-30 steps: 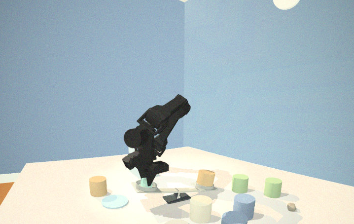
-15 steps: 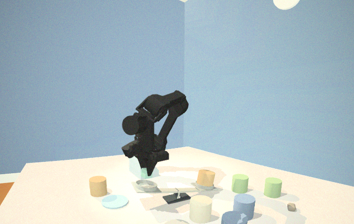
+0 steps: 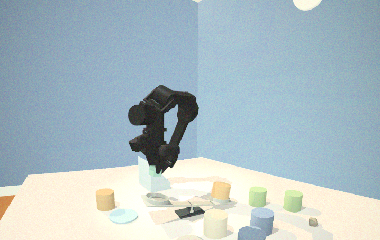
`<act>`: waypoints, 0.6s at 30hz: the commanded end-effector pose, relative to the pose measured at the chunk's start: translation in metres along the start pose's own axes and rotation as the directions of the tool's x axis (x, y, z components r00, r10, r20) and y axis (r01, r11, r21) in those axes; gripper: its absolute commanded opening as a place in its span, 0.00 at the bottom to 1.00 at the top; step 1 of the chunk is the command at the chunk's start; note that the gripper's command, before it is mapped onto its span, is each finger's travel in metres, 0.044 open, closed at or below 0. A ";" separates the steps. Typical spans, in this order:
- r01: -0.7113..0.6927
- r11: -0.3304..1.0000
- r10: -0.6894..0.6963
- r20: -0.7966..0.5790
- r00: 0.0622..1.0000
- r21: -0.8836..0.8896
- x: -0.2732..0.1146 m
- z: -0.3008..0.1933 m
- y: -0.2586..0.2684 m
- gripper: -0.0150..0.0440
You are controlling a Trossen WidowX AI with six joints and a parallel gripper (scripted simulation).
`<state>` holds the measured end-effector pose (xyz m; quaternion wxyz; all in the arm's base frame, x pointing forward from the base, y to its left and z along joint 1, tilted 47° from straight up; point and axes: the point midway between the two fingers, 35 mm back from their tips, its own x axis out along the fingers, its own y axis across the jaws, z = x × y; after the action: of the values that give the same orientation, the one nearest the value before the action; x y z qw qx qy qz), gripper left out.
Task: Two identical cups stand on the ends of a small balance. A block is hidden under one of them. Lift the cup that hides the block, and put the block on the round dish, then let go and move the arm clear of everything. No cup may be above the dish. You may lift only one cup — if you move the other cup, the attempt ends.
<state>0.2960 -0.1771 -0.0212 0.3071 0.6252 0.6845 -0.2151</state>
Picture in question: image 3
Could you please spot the cream cylinder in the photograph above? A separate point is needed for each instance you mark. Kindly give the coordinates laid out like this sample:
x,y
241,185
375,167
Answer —
x,y
215,224
189,237

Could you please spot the light green cylinder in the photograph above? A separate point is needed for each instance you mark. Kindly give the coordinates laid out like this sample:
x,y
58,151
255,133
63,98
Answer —
x,y
293,201
257,196

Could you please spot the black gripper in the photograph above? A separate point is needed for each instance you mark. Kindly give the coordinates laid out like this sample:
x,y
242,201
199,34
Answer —
x,y
158,154

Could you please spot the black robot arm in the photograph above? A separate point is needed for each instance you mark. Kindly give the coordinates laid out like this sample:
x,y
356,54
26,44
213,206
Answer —
x,y
151,112

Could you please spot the tan cylinder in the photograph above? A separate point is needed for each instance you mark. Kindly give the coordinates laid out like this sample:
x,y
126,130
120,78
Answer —
x,y
105,199
221,190

